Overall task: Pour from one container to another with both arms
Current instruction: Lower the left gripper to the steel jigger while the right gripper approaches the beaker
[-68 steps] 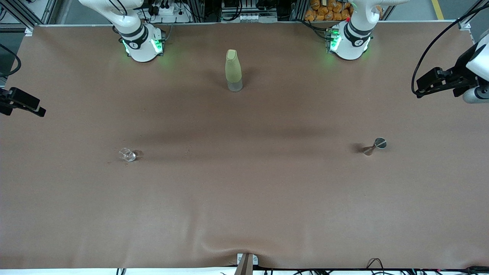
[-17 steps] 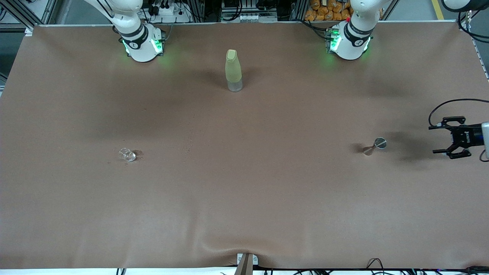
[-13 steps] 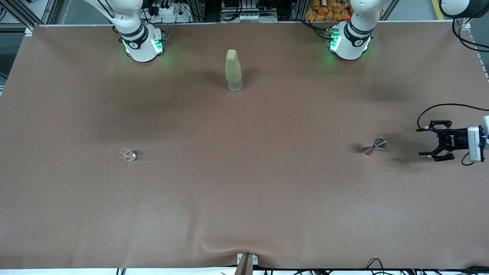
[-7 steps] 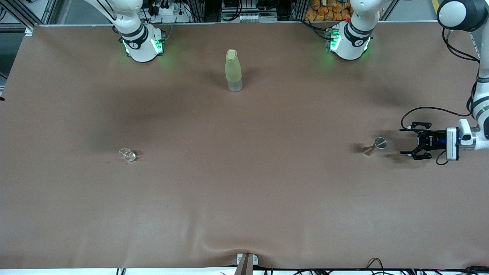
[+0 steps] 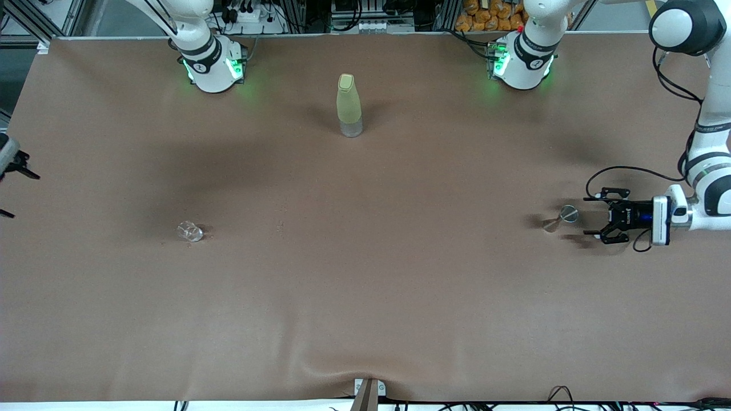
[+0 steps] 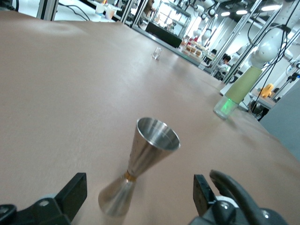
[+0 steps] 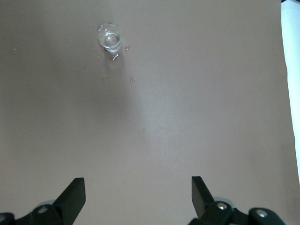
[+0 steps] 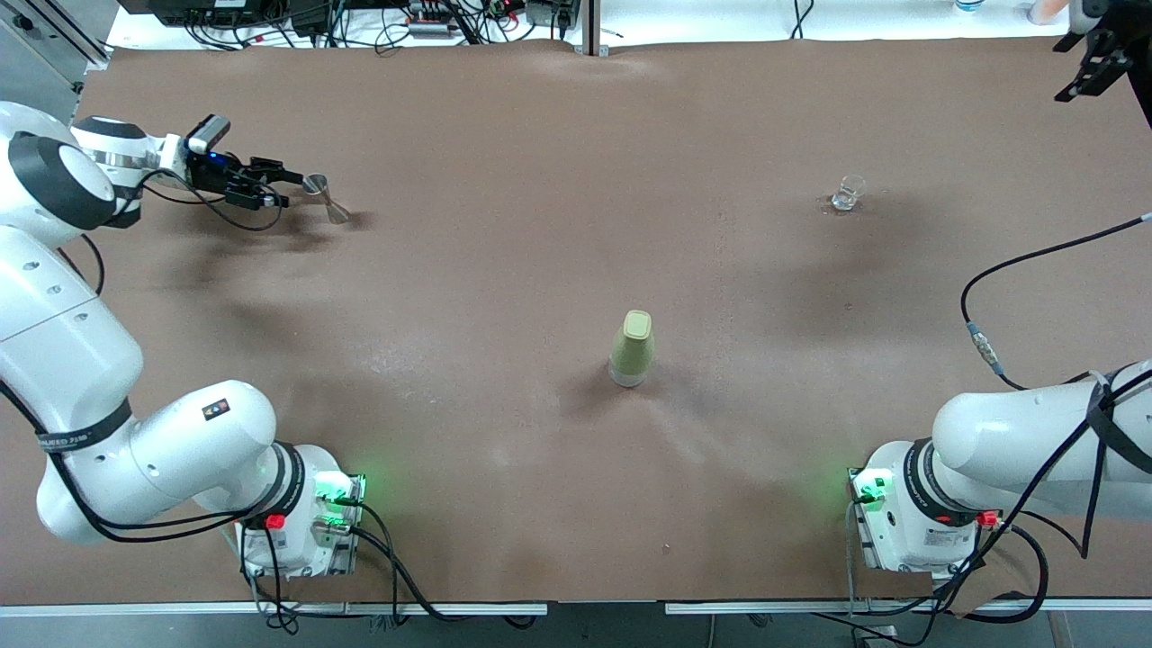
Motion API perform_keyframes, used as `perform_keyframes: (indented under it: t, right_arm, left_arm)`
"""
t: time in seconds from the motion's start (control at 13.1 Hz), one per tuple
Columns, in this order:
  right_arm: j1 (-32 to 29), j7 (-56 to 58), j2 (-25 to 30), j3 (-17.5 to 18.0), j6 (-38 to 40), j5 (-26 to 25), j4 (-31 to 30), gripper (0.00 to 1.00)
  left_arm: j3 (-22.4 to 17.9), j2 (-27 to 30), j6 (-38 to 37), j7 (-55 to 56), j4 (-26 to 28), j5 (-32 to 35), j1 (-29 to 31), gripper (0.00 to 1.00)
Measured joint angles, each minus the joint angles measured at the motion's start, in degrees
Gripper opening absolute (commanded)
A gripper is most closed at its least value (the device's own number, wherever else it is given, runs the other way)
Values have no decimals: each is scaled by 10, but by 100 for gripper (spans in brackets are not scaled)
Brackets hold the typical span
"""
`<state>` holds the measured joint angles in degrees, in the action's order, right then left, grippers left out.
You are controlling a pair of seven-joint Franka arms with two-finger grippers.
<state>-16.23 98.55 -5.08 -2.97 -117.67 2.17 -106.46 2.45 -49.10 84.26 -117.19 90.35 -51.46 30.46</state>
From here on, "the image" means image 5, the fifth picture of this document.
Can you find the orange bread pile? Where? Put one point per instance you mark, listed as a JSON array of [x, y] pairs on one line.
[[485, 20]]

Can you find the clear glass cup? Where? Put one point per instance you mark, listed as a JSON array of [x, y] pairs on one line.
[[190, 231]]

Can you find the white power strip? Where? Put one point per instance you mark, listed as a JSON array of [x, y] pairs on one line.
[[251, 16]]

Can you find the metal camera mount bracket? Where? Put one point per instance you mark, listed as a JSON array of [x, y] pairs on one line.
[[368, 397]]

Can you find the yellow-green bottle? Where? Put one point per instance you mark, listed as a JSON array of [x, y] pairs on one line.
[[349, 103]]

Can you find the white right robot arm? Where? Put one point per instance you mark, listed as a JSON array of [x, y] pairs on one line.
[[211, 74]]

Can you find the black control box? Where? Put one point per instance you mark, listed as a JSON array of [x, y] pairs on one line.
[[371, 8]]

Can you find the steel double jigger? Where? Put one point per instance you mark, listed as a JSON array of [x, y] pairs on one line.
[[562, 217]]

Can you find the white terminal block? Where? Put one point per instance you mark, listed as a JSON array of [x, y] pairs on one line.
[[377, 25]]

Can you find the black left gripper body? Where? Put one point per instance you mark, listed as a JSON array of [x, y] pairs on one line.
[[623, 217]]

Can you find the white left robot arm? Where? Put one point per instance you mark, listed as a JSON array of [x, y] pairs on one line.
[[522, 71]]

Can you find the silver aluminium frame beam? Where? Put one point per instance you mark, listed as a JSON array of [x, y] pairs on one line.
[[43, 45]]

